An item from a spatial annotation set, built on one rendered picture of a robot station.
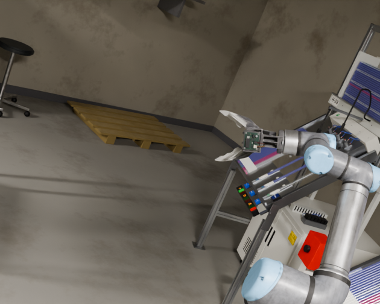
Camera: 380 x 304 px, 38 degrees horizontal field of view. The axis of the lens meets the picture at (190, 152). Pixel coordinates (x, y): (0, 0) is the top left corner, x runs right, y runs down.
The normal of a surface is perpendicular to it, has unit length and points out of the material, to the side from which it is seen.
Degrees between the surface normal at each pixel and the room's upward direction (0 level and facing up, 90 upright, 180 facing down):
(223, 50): 90
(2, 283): 0
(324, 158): 94
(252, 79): 90
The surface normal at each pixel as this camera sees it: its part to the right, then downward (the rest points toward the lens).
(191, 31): 0.53, 0.45
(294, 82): -0.76, -0.12
